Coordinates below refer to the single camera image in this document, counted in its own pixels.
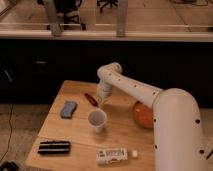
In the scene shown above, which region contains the grey metal post right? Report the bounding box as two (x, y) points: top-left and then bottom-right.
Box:
(116, 0), (128, 37)

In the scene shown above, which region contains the black cable left floor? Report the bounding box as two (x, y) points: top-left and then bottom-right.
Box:
(0, 103), (15, 164)

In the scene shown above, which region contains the grey metal post left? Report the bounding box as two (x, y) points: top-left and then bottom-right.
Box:
(44, 0), (61, 36)

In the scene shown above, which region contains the black cable right floor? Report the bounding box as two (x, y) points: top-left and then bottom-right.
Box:
(205, 148), (213, 161)

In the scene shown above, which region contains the black object floor corner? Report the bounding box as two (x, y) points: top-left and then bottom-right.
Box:
(0, 162), (19, 171)

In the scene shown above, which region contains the black ridged block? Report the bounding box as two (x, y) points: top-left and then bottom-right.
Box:
(38, 141), (71, 155)

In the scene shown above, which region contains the grey metal post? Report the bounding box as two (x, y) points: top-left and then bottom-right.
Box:
(44, 0), (61, 36)
(116, 0), (128, 37)

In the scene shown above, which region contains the black cable floor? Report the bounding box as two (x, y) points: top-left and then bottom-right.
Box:
(0, 103), (15, 164)
(205, 148), (213, 161)

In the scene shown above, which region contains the small white cube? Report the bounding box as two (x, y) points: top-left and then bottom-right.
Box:
(131, 150), (138, 158)

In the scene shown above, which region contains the orange bowl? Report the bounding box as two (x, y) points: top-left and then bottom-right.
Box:
(132, 101), (153, 129)

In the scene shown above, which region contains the black office chair left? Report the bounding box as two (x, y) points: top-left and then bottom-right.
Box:
(37, 0), (86, 31)

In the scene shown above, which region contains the black office chair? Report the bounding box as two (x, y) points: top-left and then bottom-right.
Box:
(96, 0), (118, 13)
(37, 0), (86, 31)

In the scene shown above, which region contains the black office chair right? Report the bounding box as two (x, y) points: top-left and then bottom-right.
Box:
(96, 0), (118, 13)

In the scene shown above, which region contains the red chili pepper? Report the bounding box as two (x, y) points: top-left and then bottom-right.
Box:
(84, 93), (98, 107)

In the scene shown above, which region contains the blue sponge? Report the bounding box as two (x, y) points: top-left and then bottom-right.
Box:
(60, 101), (77, 119)

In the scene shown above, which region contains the white paper cup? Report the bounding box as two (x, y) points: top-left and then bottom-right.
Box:
(88, 109), (107, 133)

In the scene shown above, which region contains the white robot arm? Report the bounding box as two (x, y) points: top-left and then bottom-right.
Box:
(97, 62), (207, 171)

